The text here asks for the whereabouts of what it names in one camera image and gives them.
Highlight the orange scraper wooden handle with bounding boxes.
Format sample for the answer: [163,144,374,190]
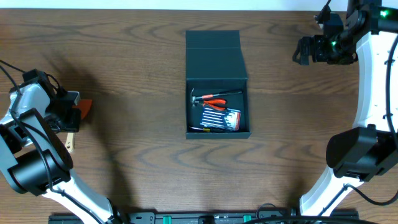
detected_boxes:
[65,99,93,152]

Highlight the black gift box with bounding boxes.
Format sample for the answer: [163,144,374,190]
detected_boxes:
[185,30,251,139]

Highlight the small claw hammer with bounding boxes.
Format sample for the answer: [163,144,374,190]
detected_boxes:
[190,89,242,104]

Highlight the blue precision screwdriver set case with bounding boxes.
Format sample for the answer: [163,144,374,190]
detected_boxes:
[200,107,241,131]

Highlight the red handled pliers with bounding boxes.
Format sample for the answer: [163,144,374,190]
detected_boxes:
[193,98,227,111]

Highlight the black yellow screwdriver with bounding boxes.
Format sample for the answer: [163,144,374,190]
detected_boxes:
[190,126,231,133]

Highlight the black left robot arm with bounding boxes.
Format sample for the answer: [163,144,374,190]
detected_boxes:
[1,69,129,223]

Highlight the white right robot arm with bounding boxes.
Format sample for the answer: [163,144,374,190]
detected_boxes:
[292,1,397,217]

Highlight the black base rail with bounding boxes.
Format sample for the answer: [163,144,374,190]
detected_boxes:
[48,210,360,224]

